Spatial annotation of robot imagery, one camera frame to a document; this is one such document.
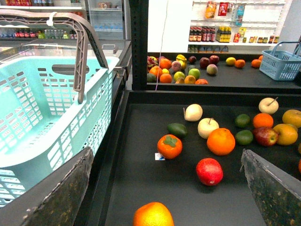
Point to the white retail shelf with bottles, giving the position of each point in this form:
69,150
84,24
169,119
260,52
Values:
225,26

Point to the green lime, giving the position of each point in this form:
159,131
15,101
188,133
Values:
242,120
244,137

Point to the grey-brown basket handle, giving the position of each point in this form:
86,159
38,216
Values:
85,35

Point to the white pear upright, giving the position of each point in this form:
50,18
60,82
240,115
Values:
206,126

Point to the green lime lower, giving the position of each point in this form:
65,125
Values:
244,137

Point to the red apple in cluster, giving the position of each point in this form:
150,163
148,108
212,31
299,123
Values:
265,136

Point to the small white price label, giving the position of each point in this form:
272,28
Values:
159,157

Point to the white pear lying sideways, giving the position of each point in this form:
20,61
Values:
193,112

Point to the small orange tangerine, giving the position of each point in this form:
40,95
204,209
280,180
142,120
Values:
263,120

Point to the small blue basket on shelf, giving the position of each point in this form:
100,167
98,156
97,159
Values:
281,65

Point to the yellow lemon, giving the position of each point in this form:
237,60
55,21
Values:
153,214

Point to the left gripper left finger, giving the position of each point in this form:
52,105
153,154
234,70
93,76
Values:
54,201

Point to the yellow-orange apple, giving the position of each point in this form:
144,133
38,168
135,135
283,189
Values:
287,135
293,117

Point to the yellow-orange apple back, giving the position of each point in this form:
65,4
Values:
293,117

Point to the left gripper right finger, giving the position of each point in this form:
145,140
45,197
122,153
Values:
276,193

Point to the black metal shelf upright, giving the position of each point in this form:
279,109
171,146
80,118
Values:
139,37

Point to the light teal plastic shopping basket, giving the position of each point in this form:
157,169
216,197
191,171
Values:
42,125

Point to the white pear with stem back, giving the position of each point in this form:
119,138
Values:
268,105

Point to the green lime upper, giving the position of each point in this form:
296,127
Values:
242,120

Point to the red pomegranate fruit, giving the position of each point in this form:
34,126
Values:
209,171

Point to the orange persimmon with green calyx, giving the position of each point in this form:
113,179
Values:
169,146

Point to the dark green avocado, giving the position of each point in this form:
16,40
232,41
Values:
177,129

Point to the large orange near persimmon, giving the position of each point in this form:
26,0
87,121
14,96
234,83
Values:
221,141

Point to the yellow-orange apple front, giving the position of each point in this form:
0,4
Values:
287,135

